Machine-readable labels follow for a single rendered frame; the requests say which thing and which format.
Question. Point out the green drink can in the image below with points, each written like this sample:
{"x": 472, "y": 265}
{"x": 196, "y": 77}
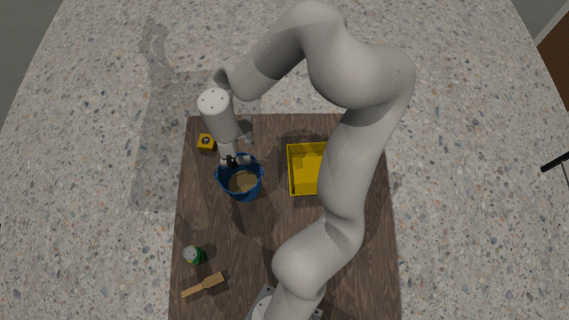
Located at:
{"x": 194, "y": 254}

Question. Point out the olive-yellow shallow tray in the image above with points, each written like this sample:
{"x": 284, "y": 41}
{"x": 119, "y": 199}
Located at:
{"x": 304, "y": 161}

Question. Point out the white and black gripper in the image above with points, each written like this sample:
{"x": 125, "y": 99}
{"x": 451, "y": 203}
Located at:
{"x": 228, "y": 150}

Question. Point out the blue bucket with handle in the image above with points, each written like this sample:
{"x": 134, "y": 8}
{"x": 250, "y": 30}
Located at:
{"x": 242, "y": 183}

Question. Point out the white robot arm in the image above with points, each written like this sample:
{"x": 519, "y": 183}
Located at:
{"x": 350, "y": 74}

